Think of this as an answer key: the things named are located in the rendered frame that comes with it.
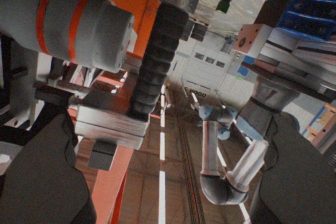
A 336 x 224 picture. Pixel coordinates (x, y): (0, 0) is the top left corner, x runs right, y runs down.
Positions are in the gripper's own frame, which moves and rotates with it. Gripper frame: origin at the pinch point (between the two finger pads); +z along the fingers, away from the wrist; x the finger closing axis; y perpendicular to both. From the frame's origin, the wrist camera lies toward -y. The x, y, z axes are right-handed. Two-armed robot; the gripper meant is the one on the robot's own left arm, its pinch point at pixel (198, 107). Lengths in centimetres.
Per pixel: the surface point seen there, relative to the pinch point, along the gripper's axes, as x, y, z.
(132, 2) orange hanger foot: 72, 40, -17
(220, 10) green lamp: 42, 53, -33
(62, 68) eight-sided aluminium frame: 86, 11, -42
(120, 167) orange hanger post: 43, -47, -23
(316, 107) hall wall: -1169, 92, 541
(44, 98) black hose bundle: 83, 15, -70
